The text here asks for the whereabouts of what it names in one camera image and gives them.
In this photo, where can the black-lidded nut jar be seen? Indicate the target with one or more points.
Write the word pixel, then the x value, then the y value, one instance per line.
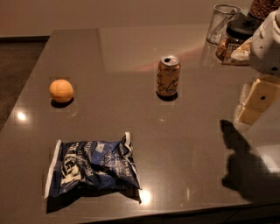
pixel 237 32

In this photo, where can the blue chip bag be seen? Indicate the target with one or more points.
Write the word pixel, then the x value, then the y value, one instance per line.
pixel 97 165

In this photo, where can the glass jar of nuts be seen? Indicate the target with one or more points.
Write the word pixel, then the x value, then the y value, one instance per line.
pixel 262 8

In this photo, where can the orange fruit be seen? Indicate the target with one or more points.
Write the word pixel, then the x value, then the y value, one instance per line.
pixel 61 91

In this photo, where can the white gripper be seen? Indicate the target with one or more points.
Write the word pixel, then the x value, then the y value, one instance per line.
pixel 266 48

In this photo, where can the orange soda can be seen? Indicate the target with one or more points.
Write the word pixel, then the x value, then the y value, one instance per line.
pixel 168 72

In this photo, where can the clear glass cup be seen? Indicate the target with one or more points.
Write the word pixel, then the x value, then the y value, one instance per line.
pixel 222 14

